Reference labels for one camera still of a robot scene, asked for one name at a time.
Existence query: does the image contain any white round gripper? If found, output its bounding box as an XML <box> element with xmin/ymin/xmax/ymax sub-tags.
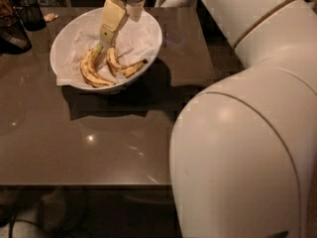
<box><xmin>100</xmin><ymin>0</ymin><xmax>145</xmax><ymax>45</ymax></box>

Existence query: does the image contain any spotted yellow banana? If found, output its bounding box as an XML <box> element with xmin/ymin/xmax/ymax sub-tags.
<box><xmin>106</xmin><ymin>47</ymin><xmax>148</xmax><ymax>78</ymax></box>
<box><xmin>80</xmin><ymin>45</ymin><xmax>115</xmax><ymax>88</ymax></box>

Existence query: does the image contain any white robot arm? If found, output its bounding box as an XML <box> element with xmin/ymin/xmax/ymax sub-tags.
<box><xmin>126</xmin><ymin>0</ymin><xmax>317</xmax><ymax>238</ymax></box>

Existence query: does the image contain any white paper bowl liner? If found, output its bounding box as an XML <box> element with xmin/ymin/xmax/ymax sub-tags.
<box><xmin>51</xmin><ymin>9</ymin><xmax>162</xmax><ymax>94</ymax></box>

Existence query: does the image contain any small wrapped candy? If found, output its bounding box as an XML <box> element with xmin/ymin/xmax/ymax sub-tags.
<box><xmin>44</xmin><ymin>13</ymin><xmax>58</xmax><ymax>23</ymax></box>

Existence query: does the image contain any black mesh pen cup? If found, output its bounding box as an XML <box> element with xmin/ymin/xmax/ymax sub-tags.
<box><xmin>15</xmin><ymin>0</ymin><xmax>47</xmax><ymax>31</ymax></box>

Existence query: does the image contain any dark container at left edge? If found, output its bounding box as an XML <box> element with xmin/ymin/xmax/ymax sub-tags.
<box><xmin>0</xmin><ymin>0</ymin><xmax>32</xmax><ymax>55</ymax></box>

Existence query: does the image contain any black cable on floor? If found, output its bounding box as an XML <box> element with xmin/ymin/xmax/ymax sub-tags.
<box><xmin>8</xmin><ymin>211</ymin><xmax>48</xmax><ymax>238</ymax></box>

